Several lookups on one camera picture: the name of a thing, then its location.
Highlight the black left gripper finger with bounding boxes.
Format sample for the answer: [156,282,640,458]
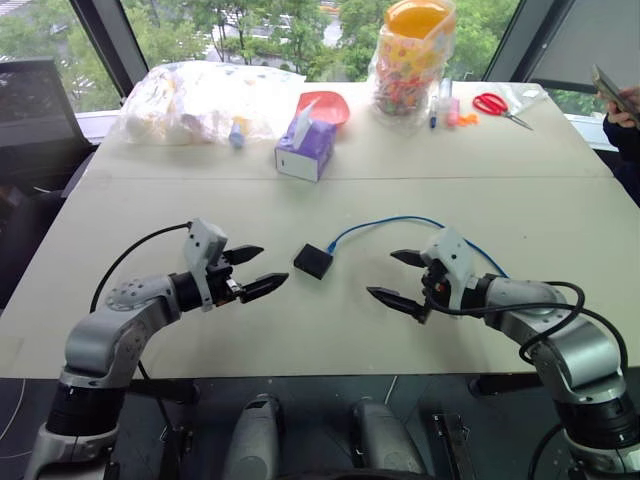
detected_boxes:
[237,272,290,305]
[222,244,265,267]

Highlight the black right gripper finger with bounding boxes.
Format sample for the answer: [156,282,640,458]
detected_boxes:
[389,249,426,269]
[365,286,431,325]

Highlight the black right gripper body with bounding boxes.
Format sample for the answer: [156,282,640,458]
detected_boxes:
[421,259,450,321]

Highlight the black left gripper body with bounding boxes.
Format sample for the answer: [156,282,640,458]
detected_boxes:
[205,252,245,306]

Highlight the small black electronic box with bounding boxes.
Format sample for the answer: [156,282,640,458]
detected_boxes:
[292,243,337,280]

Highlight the person hand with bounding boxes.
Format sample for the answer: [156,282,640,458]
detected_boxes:
[605,85,640,129]

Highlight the purple tissue box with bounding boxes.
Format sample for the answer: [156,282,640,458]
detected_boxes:
[273,101,339,183]

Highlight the grey robot right leg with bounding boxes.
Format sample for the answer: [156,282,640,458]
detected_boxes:
[350,398,424,476]

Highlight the grey robot leg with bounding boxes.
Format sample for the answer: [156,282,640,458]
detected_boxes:
[350,398,424,476]
[232,393,281,480]

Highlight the grey robot left leg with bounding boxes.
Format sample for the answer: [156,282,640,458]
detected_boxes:
[232,393,281,480]

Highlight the clear plastic bag with items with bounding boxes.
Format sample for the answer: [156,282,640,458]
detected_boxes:
[110,60,307,149]

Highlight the red plastic bowl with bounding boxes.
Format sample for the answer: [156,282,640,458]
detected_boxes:
[296,90,352,129]

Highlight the clear jar with orange lid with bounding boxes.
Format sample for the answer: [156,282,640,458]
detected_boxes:
[370,0,458,132]

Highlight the clear small plastic bag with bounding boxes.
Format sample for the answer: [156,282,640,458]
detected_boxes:
[492,82,551,117]

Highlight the person dark sleeve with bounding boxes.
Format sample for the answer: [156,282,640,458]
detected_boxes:
[602,112,640,209]

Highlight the smartphone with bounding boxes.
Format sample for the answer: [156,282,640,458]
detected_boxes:
[591,63,640,126]

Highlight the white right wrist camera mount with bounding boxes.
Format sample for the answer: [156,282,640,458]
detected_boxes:
[419,227,477,312]

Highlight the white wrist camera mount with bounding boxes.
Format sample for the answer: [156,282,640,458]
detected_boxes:
[419,227,477,312]
[182,217,229,312]

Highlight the blue cable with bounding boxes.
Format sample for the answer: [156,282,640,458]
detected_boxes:
[325,215,510,280]

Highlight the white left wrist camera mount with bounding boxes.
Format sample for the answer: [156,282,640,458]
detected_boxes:
[182,217,229,312]

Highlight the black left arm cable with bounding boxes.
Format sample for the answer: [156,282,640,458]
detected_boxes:
[89,222,194,314]

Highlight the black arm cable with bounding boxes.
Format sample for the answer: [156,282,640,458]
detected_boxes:
[89,222,194,314]
[422,280,629,374]

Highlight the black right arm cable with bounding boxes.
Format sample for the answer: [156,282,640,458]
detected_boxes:
[422,280,629,374]

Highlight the red handled scissors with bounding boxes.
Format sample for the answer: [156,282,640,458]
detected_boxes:
[472,92,535,132]

